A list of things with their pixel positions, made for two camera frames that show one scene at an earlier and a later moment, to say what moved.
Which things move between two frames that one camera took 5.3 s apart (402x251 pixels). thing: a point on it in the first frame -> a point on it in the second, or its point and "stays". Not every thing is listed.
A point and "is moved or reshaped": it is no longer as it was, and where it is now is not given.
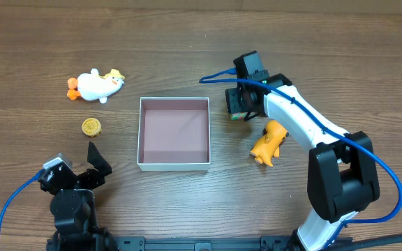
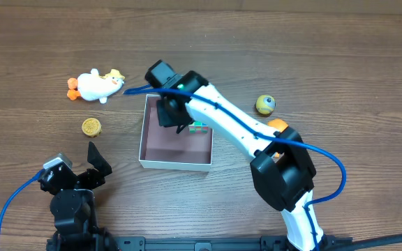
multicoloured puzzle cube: x=239 y=116 is moved or reshaped
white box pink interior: x=174 y=134 stays
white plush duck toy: x=93 y=86 stays
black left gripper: x=81 y=178 stays
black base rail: x=264 y=242 stays
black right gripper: x=234 y=103 -> x=168 y=116
